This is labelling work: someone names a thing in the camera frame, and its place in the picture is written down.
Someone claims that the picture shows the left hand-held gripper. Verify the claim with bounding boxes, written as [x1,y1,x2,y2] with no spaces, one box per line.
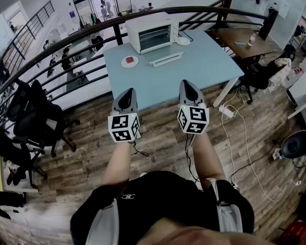
[108,88,141,143]

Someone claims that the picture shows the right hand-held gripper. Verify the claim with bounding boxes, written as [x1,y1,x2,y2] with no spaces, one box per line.
[177,80,210,134]

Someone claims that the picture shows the person's left forearm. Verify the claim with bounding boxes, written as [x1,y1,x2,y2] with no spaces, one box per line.
[100,140,132,188]

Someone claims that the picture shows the person's right forearm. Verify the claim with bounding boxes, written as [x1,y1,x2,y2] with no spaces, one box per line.
[192,131,226,188]

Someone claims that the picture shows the white toaster oven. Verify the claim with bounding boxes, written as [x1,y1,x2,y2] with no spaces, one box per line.
[125,11,185,67]

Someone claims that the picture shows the white power strip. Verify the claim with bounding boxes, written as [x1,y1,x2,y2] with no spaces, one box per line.
[218,105,236,118]

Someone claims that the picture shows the brown wooden table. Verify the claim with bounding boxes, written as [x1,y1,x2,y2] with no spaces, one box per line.
[210,27,276,60]

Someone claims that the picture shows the black chair with clothes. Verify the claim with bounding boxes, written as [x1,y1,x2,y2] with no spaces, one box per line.
[241,44,296,104]

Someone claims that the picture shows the plastic bottle with red label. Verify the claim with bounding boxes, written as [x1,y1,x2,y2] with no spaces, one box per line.
[247,32,257,47]

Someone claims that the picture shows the black office chair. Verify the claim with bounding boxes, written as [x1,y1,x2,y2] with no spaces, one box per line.
[0,121,48,188]
[9,79,80,158]

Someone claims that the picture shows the beige cloth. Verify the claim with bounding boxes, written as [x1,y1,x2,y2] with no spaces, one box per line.
[269,57,293,93]

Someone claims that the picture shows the black metal railing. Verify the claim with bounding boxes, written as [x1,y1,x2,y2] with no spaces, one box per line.
[0,6,278,127]

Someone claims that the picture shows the person's black shirt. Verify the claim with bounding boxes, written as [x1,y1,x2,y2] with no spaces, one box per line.
[70,171,254,245]

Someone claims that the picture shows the black round stool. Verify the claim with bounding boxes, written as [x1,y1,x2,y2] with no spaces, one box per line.
[282,130,306,160]

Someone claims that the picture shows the person's chin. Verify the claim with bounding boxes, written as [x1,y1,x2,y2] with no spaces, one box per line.
[136,217,278,245]

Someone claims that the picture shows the red plastic crate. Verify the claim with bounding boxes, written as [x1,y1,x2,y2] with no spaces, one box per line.
[280,219,306,245]

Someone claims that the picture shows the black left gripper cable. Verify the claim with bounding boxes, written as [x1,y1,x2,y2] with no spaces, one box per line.
[129,140,149,157]

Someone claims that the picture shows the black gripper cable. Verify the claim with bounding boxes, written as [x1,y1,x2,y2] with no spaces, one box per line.
[129,140,149,157]
[185,134,201,183]

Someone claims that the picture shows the thin black cable loop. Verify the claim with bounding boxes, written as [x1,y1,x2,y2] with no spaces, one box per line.
[178,31,194,42]

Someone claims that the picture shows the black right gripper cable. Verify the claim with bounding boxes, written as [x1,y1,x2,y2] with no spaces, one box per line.
[185,134,201,183]

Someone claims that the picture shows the white floor cable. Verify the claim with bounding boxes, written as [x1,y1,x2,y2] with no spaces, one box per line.
[220,88,300,202]

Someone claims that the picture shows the grey shoulder strap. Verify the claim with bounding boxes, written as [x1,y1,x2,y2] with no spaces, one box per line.
[206,178,243,233]
[85,198,120,245]

